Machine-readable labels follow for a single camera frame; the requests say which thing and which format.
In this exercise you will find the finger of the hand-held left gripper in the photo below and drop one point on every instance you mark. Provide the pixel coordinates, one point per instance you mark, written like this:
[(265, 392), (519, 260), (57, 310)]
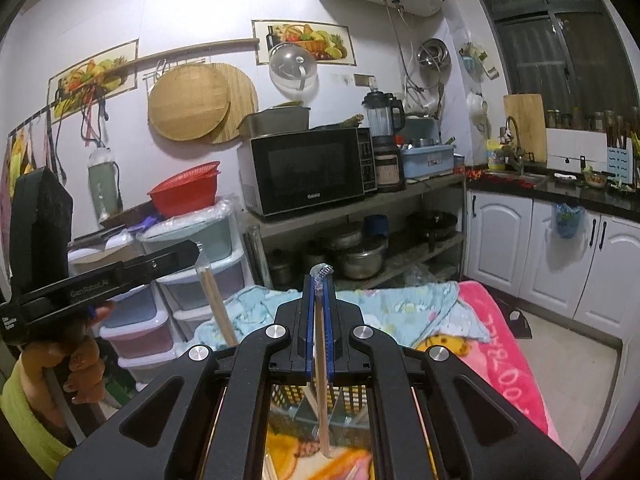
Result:
[(162, 260)]

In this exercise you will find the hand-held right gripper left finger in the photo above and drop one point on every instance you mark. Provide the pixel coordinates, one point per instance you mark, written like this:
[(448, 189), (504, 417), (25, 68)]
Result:
[(310, 325)]

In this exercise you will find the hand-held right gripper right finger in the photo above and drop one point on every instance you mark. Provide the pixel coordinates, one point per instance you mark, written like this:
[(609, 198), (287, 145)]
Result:
[(327, 325)]

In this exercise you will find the green perforated utensil holder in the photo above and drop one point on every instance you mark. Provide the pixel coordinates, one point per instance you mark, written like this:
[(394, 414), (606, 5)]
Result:
[(289, 397)]

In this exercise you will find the chopstick pair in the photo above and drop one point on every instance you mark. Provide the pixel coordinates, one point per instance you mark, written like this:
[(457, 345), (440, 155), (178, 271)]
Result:
[(325, 425), (220, 310)]

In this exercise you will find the person's left forearm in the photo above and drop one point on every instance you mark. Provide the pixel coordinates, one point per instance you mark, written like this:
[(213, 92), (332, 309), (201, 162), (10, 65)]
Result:
[(22, 425)]

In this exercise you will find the person's left hand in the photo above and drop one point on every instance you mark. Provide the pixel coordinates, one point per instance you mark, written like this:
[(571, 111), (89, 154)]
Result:
[(80, 365)]

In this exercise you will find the white plastic drawer tower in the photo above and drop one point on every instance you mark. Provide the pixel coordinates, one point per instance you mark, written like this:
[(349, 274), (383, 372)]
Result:
[(200, 255), (135, 330)]

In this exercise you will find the dark flat tray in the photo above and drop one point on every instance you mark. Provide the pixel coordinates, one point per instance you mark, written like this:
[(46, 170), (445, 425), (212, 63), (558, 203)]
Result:
[(127, 217)]

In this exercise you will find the light blue patterned cloth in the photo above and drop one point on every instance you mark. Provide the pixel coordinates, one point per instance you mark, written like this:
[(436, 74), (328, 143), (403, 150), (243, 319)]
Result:
[(390, 315)]

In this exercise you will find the red plastic basin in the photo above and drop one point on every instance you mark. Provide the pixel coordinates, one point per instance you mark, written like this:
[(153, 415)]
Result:
[(185, 192)]

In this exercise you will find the steel pot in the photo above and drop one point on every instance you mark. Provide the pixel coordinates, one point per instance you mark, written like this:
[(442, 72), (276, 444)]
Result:
[(362, 260)]

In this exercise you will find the green hanging bottle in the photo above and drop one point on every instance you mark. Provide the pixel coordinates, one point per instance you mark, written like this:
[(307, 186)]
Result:
[(105, 185)]

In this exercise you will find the dark blue cup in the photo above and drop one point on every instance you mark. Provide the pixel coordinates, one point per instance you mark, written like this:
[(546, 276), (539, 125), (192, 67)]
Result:
[(376, 227)]

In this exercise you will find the metal kitchen shelf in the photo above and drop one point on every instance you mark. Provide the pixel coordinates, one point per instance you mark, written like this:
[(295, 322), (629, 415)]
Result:
[(360, 210)]

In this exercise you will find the black cooking pot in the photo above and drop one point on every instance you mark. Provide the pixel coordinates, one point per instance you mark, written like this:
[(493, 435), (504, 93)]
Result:
[(432, 225)]

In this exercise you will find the black microwave oven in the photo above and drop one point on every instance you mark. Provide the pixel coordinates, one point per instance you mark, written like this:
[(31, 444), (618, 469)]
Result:
[(305, 170)]

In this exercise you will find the round bamboo mat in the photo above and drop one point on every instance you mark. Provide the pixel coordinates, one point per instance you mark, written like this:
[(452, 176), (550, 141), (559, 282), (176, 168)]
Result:
[(187, 102)]

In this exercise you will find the round wooden board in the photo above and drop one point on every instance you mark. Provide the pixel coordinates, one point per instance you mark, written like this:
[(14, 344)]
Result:
[(245, 105)]

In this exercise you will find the pink printed blanket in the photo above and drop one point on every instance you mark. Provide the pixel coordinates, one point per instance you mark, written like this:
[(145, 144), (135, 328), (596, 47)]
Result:
[(500, 360)]

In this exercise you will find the metal rectangular container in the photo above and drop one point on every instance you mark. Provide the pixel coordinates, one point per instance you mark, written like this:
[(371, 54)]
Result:
[(275, 122)]

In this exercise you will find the blue dish rack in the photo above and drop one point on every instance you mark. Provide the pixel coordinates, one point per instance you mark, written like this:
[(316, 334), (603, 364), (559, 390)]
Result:
[(427, 160)]

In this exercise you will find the black blender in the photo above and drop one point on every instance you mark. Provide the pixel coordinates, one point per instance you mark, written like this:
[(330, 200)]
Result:
[(382, 140)]

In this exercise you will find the black object on floor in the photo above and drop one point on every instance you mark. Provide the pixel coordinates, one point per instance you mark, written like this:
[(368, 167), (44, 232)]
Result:
[(521, 325)]

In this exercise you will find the white kitchen cabinets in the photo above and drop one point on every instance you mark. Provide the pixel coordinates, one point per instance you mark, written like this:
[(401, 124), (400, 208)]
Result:
[(520, 255)]

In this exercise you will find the long wooden pole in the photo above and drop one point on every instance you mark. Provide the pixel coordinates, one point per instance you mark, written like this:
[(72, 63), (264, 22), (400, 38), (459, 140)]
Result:
[(200, 49)]

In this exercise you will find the clear glass lid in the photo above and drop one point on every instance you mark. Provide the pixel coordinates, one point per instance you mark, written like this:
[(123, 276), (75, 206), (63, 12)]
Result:
[(292, 67)]

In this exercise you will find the yellow dish soap bottle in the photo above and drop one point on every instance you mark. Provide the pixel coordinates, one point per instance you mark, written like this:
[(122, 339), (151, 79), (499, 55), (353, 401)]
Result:
[(496, 157)]

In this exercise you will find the metal faucet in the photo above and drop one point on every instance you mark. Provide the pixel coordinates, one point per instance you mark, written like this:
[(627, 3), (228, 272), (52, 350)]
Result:
[(515, 145)]

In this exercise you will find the blue hanging bag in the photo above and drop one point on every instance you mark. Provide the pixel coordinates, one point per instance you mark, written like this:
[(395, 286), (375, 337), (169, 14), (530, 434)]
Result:
[(567, 222)]

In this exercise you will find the wooden cutting board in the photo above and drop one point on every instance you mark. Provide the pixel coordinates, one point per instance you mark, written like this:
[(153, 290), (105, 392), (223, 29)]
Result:
[(527, 125)]

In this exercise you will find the hanging stainless steel bowl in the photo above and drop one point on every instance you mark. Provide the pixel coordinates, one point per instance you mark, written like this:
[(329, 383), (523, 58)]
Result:
[(433, 52)]

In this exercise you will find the row of spice jars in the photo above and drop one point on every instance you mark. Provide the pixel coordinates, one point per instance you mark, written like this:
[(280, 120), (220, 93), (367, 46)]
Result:
[(585, 119)]

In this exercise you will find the blue knife block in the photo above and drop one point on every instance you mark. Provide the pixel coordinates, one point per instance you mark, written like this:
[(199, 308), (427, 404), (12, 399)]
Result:
[(619, 162)]

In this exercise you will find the dark framed window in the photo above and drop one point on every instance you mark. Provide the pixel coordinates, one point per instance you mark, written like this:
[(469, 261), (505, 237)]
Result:
[(570, 35)]

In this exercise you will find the fruit wall poster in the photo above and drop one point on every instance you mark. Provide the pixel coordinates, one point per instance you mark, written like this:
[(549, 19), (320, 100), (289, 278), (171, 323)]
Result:
[(95, 72), (320, 40)]

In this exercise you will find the wall caddy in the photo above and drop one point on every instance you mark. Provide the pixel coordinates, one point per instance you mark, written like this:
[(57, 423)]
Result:
[(477, 62)]

